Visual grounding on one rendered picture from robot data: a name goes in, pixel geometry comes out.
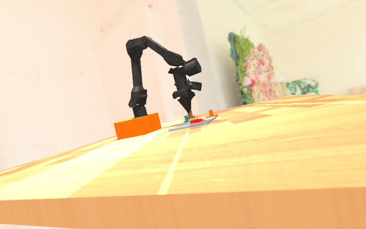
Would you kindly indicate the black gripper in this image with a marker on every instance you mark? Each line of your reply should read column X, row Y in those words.
column 184, row 94

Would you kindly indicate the brown gear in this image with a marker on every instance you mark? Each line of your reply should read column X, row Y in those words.
column 190, row 115

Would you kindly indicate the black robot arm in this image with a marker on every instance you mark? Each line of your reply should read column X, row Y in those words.
column 139, row 95

